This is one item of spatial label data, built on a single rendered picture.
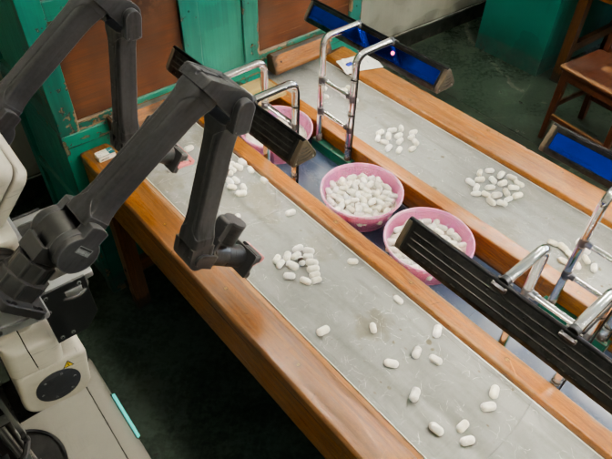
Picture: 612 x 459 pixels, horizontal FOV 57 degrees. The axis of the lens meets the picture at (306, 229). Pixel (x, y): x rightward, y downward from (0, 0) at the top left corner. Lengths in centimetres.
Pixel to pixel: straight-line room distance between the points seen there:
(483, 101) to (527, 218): 203
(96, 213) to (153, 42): 111
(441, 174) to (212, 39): 94
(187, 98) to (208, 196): 24
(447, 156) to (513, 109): 181
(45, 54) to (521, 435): 132
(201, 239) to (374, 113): 117
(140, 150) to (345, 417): 73
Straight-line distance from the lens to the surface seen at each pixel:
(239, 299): 151
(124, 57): 146
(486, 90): 397
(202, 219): 120
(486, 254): 179
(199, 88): 100
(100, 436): 194
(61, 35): 136
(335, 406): 135
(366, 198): 185
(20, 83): 137
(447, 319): 152
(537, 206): 196
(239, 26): 221
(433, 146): 209
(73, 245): 102
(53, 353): 143
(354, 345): 146
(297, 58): 238
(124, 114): 154
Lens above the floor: 196
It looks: 45 degrees down
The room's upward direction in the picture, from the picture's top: 2 degrees clockwise
